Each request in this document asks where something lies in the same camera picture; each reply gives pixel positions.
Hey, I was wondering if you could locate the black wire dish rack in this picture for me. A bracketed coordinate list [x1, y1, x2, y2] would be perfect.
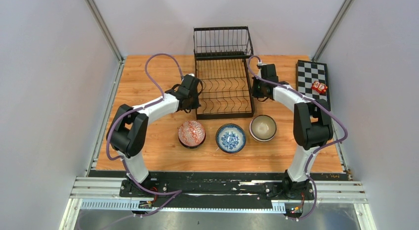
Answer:
[193, 26, 255, 120]

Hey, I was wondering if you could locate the blue floral bowl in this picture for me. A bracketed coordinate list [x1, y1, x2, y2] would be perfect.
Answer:
[215, 123, 247, 154]

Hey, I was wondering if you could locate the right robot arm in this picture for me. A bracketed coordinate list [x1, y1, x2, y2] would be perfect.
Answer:
[252, 63, 333, 199]

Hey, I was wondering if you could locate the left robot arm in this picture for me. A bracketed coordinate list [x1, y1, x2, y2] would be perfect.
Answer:
[106, 74, 203, 197]

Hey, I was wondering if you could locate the white orange bowl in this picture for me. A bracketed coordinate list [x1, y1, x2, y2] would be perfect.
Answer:
[249, 115, 277, 142]

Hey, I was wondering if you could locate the red patterned bowl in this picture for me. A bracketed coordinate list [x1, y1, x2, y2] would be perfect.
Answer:
[178, 120, 206, 148]

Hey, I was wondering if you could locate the black white checkerboard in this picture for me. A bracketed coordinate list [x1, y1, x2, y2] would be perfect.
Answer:
[295, 60, 331, 110]

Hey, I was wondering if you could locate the small red toy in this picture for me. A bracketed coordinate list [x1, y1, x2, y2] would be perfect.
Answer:
[311, 81, 328, 94]

